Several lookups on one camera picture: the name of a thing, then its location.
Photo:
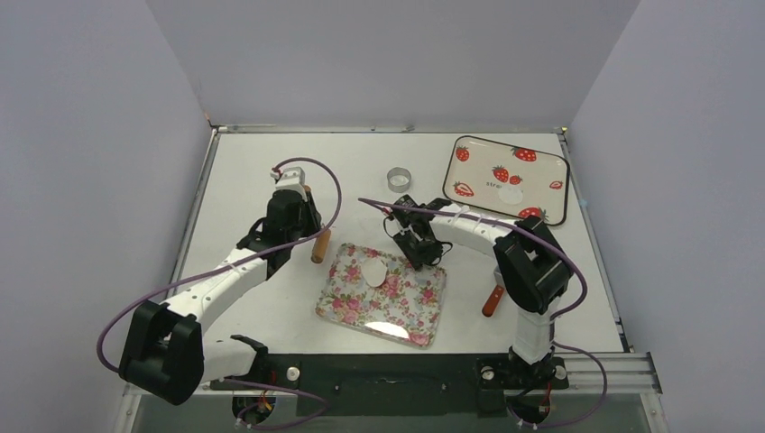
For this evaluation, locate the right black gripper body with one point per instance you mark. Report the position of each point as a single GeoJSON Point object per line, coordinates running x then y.
{"type": "Point", "coordinates": [422, 249]}

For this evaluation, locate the white dough piece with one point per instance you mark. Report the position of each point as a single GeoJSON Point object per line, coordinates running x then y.
{"type": "Point", "coordinates": [374, 271]}

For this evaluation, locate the floral pattern tray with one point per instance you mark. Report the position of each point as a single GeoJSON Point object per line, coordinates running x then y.
{"type": "Point", "coordinates": [405, 309]}

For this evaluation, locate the metal spatula wooden handle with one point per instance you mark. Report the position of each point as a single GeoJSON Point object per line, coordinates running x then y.
{"type": "Point", "coordinates": [495, 298]}

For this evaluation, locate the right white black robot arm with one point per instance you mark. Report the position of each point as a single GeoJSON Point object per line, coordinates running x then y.
{"type": "Point", "coordinates": [527, 268]}

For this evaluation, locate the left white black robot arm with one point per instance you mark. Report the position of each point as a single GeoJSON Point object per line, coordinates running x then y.
{"type": "Point", "coordinates": [166, 352]}

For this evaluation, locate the flat round dumpling wrapper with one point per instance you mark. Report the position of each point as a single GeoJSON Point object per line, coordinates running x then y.
{"type": "Point", "coordinates": [511, 195]}

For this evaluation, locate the strawberry pattern tray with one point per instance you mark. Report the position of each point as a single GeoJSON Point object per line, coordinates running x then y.
{"type": "Point", "coordinates": [479, 168]}

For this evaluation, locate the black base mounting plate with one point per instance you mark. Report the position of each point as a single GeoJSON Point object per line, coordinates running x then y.
{"type": "Point", "coordinates": [404, 385]}

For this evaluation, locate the aluminium front rail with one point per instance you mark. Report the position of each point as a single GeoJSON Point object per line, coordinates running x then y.
{"type": "Point", "coordinates": [608, 372]}

